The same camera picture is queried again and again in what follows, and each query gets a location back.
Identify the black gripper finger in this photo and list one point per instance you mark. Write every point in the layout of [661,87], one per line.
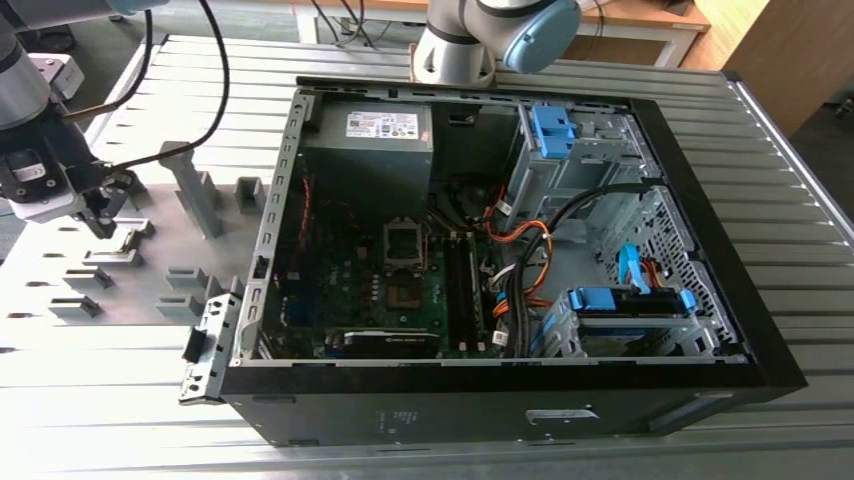
[116,195]
[96,215]

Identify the silver CPU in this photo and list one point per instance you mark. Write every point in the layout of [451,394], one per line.
[127,245]

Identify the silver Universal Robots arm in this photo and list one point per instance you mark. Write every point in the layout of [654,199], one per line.
[23,85]

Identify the grey CPU holder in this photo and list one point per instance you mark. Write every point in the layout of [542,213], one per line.
[109,260]

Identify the CPU socket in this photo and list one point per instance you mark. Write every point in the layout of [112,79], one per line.
[403,296]

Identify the grey parts rack plate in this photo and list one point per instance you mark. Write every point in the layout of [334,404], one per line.
[167,250]

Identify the low grey clip holder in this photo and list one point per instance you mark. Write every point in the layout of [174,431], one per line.
[69,309]
[83,280]
[183,280]
[175,309]

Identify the narrow grey slotted holder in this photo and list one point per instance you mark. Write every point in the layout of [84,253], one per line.
[248,200]

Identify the black plastic latch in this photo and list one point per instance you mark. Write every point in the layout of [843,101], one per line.
[194,345]

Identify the green motherboard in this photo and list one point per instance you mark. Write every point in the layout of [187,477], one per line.
[334,285]

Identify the grey power supply unit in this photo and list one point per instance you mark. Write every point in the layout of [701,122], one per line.
[363,170]

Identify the black graphics card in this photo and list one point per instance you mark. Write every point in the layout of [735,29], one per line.
[394,342]

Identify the RAM slot with white clips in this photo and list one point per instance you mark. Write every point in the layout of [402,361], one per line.
[458,290]
[475,290]

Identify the black PC case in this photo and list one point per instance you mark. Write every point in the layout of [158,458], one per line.
[467,420]

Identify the silver disk bay cage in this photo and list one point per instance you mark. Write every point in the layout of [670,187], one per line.
[587,165]

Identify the hard disk in blue carrier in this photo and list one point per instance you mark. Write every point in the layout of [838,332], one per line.
[590,300]

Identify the perforated silver disk bay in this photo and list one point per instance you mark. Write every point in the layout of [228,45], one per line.
[667,235]

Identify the wooden desk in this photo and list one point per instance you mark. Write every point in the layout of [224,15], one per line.
[641,17]

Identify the wooden cabinet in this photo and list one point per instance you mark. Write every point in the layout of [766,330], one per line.
[787,60]

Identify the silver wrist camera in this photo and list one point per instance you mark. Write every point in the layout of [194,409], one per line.
[63,80]
[47,210]

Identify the tall grey rack post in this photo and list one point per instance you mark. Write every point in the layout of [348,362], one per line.
[196,200]

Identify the white desk frame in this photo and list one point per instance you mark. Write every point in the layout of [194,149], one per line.
[306,27]

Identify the blue plastic drive bracket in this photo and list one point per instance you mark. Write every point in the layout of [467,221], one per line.
[554,135]

